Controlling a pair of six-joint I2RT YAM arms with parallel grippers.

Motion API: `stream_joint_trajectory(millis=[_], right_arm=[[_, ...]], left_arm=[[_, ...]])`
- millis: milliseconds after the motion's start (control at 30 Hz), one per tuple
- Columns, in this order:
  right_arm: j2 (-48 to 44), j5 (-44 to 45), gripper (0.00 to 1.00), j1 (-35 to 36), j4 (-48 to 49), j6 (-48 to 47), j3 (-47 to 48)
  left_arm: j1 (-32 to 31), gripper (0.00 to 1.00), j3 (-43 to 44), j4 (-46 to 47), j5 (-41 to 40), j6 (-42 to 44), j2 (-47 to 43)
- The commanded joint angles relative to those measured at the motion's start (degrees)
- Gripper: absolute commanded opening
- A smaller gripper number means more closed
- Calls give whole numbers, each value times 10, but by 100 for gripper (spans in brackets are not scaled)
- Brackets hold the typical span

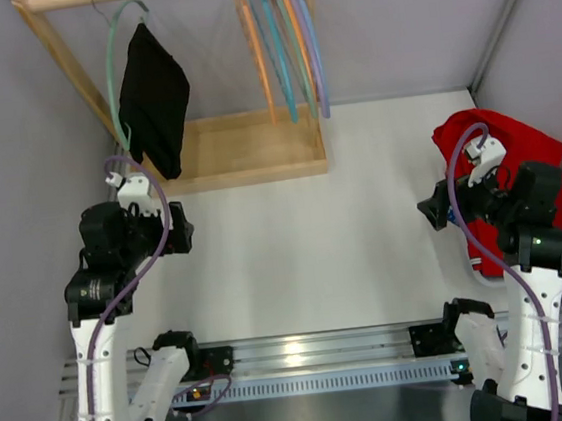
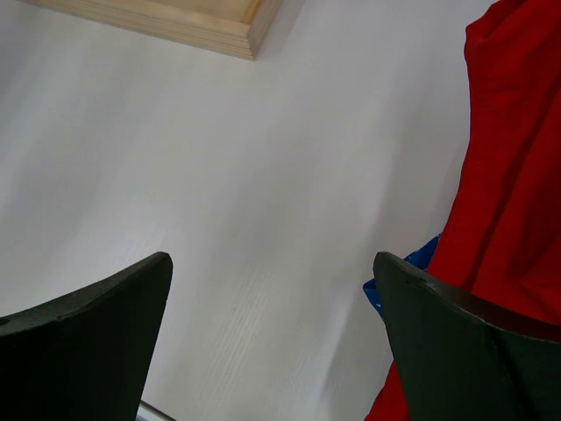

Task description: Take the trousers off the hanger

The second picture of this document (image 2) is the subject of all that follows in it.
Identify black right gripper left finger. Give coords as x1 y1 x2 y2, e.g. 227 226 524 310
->
1 252 173 420

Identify wooden hanger rack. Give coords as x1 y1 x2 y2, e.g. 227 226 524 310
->
34 0 282 61

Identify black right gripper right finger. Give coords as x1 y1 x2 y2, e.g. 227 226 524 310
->
373 252 560 420

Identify blue patterned cloth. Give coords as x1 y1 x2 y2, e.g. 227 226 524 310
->
363 233 441 321

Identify red cloth pile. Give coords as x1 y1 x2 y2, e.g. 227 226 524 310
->
368 1 560 420

